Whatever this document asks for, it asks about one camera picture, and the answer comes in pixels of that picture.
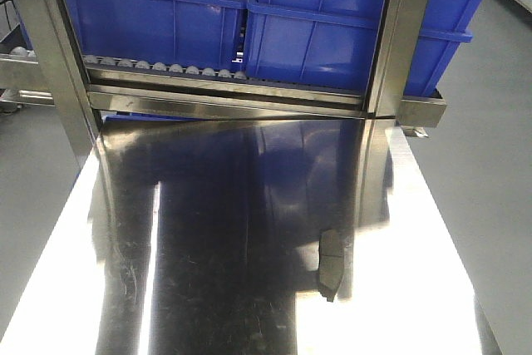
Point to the brake pad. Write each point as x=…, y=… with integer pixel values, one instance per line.
x=330, y=264

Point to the roller conveyor track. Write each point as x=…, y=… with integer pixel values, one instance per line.
x=160, y=66

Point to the right blue plastic bin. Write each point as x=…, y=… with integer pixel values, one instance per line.
x=332, y=42

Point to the blue plastic bin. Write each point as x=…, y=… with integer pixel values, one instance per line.
x=332, y=42
x=201, y=33

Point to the left blue plastic bin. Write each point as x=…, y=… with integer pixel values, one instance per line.
x=201, y=33

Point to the stainless steel rack frame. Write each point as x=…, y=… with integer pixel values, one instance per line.
x=59, y=76

